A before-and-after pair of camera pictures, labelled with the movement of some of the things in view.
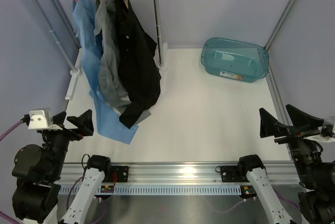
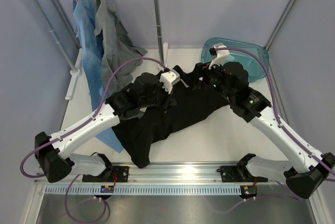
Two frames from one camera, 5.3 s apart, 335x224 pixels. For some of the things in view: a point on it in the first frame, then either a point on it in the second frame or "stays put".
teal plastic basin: (234, 60) stays put
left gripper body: (57, 141) → (160, 98)
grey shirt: (106, 33) stays put
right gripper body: (304, 152) → (212, 78)
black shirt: (141, 80) → (145, 133)
